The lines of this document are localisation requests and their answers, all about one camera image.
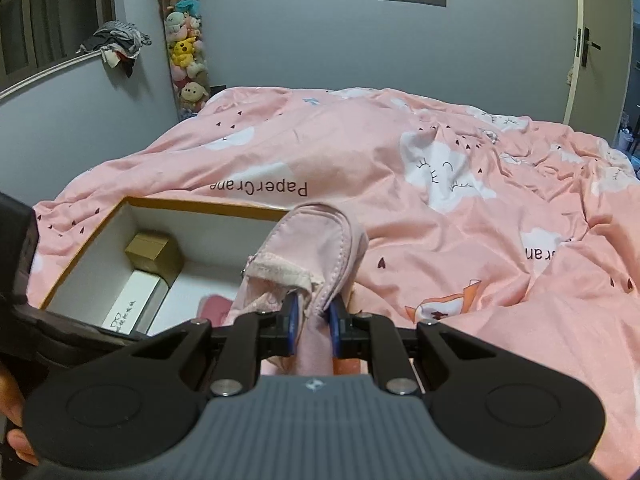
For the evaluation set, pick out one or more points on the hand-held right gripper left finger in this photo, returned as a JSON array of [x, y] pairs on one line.
[[293, 322]]

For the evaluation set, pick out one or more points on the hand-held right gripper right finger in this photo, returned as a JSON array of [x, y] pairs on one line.
[[334, 329]]

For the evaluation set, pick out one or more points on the pink fabric zipper pouch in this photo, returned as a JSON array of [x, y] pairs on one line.
[[310, 255]]

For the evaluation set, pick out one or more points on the silver white rectangular box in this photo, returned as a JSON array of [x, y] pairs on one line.
[[135, 300]]

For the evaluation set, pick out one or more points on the orange cardboard box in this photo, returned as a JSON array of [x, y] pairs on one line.
[[200, 230]]

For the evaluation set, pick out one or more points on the small gold box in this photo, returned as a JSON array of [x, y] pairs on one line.
[[152, 255]]

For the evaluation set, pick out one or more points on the person's left hand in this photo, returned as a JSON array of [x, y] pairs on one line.
[[12, 400]]

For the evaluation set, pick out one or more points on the pink printed blanket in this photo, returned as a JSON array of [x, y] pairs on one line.
[[450, 260]]

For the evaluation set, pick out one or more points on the pile of clothes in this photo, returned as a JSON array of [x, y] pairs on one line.
[[117, 42]]

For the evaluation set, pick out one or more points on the window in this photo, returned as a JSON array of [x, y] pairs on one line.
[[45, 15]]

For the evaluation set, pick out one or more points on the clear tube of plush toys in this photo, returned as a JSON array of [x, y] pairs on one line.
[[187, 55]]

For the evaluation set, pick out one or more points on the white door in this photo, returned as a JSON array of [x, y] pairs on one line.
[[602, 50]]

